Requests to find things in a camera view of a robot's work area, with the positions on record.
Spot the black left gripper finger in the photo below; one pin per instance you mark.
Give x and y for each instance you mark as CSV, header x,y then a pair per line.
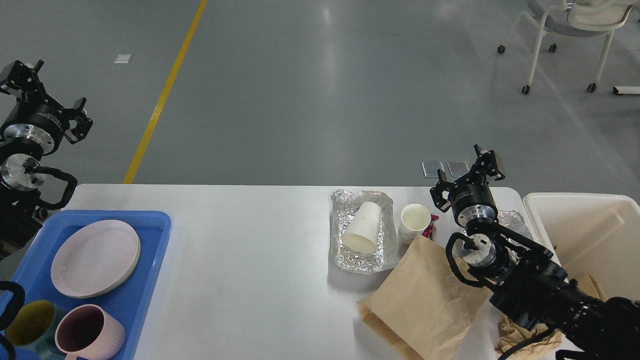
x,y
22,81
77,123

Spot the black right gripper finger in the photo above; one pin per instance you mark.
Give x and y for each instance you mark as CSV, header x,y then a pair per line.
x,y
487,168
439,193

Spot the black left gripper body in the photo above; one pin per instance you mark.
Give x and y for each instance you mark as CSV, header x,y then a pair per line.
x,y
36,122

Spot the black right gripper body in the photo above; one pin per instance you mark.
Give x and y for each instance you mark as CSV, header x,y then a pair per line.
x,y
471,203

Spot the crushed red soda can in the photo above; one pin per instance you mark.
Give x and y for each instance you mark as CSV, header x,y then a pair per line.
x,y
428,233

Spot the pink plate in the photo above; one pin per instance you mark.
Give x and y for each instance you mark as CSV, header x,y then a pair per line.
x,y
65,269

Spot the dark teal mug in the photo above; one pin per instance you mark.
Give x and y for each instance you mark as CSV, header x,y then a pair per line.
x,y
34,329

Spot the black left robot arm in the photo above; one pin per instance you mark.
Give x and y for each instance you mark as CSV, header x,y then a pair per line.
x,y
22,175

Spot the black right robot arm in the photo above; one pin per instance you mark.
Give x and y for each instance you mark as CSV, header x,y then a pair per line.
x,y
527,285

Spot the grey floor socket plate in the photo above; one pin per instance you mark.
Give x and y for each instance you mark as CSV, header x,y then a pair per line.
x,y
458,168
431,168

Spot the white paper cup upright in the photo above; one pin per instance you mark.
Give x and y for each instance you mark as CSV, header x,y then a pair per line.
x,y
414,219

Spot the crumpled foil piece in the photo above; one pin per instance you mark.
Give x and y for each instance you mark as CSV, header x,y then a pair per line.
x,y
510,219

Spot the white paper cup lying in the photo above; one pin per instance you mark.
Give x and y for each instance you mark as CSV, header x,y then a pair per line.
x,y
361,235

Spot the aluminium foil tray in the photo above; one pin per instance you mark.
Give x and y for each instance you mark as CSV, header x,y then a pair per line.
x,y
382,254

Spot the brown paper bag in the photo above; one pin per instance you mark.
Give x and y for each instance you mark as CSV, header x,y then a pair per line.
x,y
422,310

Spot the light green plate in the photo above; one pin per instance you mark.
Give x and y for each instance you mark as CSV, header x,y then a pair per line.
x,y
111,261

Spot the white plastic bin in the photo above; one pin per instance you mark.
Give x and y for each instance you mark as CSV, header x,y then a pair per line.
x,y
591,234

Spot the crumpled brown paper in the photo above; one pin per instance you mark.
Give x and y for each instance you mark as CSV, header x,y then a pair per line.
x,y
517,343

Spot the blue plastic tray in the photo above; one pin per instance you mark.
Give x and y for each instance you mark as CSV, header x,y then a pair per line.
x,y
127,303

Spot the white furniture foot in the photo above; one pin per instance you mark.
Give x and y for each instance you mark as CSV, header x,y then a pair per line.
x,y
626,90

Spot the white office chair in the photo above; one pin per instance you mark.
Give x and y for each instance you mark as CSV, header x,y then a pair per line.
x,y
573,19

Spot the pink ribbed mug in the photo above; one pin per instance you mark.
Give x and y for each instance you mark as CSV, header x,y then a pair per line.
x,y
90,333

